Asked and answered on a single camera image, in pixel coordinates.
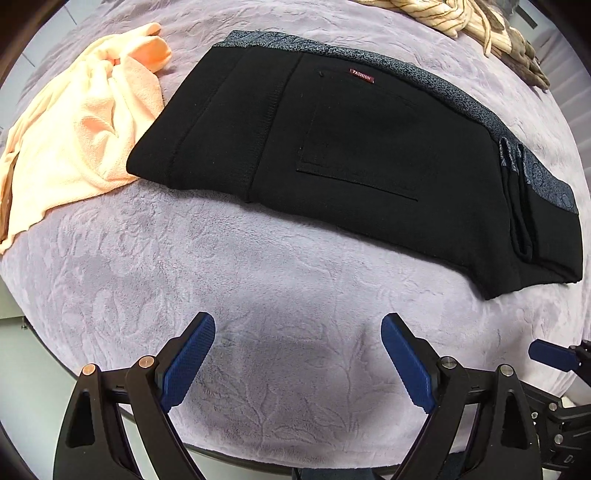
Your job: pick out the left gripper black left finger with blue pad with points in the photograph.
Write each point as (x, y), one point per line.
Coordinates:
(93, 443)

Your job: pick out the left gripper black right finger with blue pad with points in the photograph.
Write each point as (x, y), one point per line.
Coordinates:
(478, 423)

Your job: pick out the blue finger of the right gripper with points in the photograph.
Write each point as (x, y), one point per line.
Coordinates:
(554, 356)

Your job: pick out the black pants grey waistband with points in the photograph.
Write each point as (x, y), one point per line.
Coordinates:
(370, 144)

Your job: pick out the lavender embossed bed blanket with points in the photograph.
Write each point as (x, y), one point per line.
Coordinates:
(297, 374)

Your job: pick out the brown olive garment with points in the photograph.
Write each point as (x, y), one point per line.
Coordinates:
(521, 55)

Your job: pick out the orange fleece garment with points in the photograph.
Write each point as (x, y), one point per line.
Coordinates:
(72, 141)

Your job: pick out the cream striped garment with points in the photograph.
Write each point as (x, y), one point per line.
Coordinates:
(448, 17)

